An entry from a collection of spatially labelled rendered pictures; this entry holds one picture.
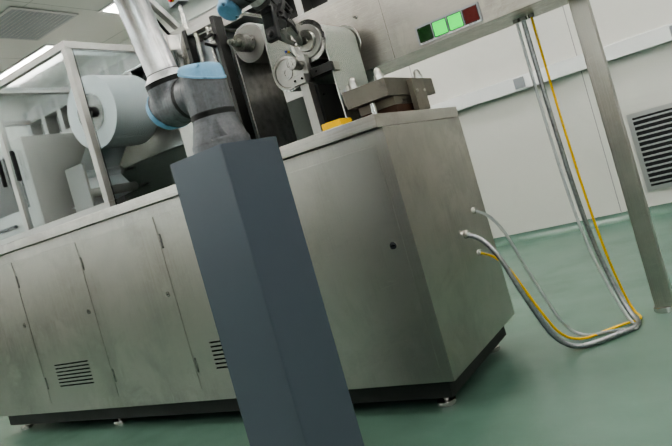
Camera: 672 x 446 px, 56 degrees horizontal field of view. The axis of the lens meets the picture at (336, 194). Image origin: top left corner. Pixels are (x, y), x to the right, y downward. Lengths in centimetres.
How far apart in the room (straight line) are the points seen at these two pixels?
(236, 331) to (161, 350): 100
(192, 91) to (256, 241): 41
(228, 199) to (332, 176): 48
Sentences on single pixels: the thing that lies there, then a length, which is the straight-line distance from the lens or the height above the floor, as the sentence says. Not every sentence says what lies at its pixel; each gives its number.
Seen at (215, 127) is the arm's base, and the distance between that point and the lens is 160.
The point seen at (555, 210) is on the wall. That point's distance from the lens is 471.
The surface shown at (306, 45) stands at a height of 123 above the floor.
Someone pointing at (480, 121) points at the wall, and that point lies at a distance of 478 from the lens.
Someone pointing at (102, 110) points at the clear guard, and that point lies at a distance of 280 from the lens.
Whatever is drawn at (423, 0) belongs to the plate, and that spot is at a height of 130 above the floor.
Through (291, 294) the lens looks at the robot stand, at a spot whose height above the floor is 50.
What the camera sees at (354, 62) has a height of 116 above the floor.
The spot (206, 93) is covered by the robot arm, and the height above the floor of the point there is 104.
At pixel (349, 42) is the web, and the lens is 238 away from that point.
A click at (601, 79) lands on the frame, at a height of 84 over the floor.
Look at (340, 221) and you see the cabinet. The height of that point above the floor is 63.
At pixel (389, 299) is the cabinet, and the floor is 37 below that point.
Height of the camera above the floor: 71
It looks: level
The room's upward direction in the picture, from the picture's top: 16 degrees counter-clockwise
